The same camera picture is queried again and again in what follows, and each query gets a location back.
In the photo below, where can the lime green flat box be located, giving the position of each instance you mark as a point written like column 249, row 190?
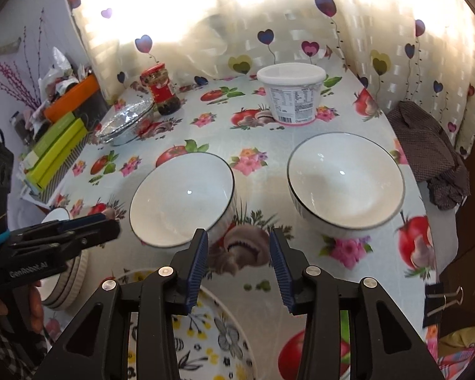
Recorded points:
column 59, row 168
column 59, row 146

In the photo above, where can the vegetable print tablecloth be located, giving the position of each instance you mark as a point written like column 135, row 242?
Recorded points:
column 261, row 146

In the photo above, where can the person's left forearm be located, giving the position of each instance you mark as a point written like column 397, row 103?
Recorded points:
column 8, row 352

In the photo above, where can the orange tray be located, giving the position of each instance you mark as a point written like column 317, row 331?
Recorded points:
column 71, row 99

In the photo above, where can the person's left hand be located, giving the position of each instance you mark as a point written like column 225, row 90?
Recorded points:
column 36, row 308

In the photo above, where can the white ribbed bowl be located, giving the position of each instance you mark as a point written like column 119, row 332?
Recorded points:
column 344, row 182
column 182, row 202

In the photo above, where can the white plastic bags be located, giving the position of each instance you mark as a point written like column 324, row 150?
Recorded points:
column 59, row 67

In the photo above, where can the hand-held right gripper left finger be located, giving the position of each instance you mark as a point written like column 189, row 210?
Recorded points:
column 196, row 269

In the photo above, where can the yellow floral bowl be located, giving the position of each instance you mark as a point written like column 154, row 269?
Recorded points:
column 221, row 340

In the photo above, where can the pale green flat box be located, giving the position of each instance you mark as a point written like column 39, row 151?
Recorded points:
column 57, row 128

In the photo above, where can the brown dotted cloth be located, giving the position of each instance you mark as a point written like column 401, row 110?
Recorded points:
column 427, row 150

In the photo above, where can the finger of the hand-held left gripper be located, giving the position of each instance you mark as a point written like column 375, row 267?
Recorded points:
column 95, row 234
column 83, row 221

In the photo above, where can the brown wooden panel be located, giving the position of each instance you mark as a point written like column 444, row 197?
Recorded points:
column 467, row 245

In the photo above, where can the white plastic tub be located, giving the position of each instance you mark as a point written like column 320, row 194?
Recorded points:
column 291, row 99

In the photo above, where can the pink decorative branches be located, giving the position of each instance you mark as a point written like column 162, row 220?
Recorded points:
column 16, row 79

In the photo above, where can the red-labelled sauce jar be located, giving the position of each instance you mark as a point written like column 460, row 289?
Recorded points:
column 162, row 91

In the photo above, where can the glass jar with dark contents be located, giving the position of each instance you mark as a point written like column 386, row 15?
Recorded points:
column 19, row 126

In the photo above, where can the foil-covered glass dish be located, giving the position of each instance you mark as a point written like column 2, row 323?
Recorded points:
column 122, row 120

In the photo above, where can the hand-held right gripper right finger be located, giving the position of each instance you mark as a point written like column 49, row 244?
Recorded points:
column 281, row 273

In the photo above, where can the heart print curtain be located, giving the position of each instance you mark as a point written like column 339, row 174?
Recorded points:
column 261, row 16

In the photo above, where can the black binder clip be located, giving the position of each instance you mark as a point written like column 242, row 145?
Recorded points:
column 433, row 297

